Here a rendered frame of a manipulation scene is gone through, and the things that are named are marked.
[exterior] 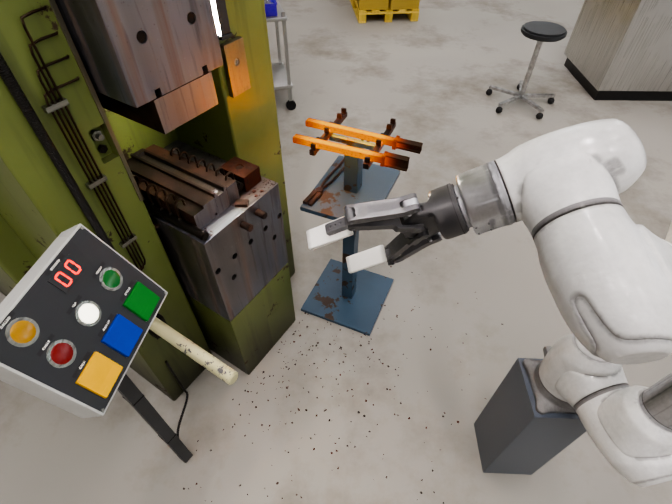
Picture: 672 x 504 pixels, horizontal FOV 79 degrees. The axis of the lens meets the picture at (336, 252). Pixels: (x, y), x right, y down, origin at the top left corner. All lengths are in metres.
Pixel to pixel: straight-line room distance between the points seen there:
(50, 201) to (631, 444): 1.54
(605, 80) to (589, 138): 4.11
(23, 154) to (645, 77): 4.63
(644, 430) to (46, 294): 1.36
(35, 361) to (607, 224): 0.98
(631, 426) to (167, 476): 1.64
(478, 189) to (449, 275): 1.94
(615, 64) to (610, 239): 4.16
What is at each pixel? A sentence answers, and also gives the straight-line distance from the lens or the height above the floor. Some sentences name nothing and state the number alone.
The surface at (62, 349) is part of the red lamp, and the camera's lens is 1.03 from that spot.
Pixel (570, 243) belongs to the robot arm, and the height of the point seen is 1.53.
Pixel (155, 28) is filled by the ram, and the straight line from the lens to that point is 1.15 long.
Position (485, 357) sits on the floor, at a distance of 2.23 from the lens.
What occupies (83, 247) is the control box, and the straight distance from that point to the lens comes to 1.10.
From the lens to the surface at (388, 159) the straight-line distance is 1.46.
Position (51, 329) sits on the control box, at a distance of 1.03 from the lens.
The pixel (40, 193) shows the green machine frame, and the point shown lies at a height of 1.21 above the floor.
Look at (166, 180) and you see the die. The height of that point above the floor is 0.99.
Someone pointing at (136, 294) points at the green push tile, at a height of 1.03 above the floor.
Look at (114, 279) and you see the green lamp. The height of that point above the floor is 1.09.
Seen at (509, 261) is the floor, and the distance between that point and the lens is 2.68.
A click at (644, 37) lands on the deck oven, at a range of 4.64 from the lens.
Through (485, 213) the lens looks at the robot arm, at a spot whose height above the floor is 1.50.
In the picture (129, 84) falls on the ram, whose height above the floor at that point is 1.42.
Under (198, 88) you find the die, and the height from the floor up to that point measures 1.34.
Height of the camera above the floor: 1.85
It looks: 47 degrees down
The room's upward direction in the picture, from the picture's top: straight up
